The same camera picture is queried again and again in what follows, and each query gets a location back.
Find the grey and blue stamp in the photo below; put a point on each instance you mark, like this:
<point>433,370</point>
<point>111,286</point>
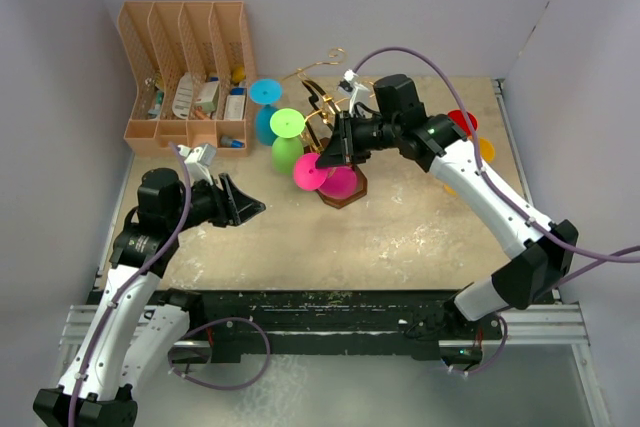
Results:
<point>229,142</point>

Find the blue wine glass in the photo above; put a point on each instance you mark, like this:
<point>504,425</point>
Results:
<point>265,93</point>

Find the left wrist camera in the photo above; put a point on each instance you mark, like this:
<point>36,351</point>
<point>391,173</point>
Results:
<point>198,159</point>

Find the yellow wine glass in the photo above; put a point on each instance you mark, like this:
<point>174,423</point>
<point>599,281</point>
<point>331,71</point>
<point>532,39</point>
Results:
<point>485,147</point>

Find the green wine glass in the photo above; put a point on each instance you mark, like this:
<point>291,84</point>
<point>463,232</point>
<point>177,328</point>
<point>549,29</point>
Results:
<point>287,124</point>

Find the red wine glass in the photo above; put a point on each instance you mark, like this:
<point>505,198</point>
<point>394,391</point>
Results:
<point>466,121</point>

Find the peach plastic desk organizer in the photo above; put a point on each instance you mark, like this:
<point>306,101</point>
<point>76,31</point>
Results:
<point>165,39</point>

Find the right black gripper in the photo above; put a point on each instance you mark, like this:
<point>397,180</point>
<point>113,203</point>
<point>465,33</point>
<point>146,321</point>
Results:
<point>341,149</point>

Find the yellow round item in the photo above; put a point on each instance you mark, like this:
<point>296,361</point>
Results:
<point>238,74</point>

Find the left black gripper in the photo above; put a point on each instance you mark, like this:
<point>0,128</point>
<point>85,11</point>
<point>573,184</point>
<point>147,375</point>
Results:
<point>241,206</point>

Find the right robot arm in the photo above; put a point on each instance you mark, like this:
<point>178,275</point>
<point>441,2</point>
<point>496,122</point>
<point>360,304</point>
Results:
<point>390,115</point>

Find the white instruction card box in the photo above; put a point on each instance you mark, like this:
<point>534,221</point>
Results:
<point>235,104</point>

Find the green and white box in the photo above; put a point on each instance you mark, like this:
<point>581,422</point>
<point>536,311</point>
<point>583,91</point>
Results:
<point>207,98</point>

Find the pink wine glass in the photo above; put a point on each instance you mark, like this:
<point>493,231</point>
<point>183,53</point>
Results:
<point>335,182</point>

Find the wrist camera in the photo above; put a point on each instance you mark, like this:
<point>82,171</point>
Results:
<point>355,95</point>
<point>198,159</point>

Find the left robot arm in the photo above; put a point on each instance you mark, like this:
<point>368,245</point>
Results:
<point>118,355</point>

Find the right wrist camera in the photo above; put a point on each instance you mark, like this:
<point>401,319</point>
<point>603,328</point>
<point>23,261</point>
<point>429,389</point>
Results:
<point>355,95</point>

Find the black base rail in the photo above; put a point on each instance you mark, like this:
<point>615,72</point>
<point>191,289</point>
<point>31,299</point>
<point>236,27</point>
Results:
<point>420,324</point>

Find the gold and black glass rack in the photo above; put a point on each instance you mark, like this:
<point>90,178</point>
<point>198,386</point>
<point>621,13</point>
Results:
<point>324,107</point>

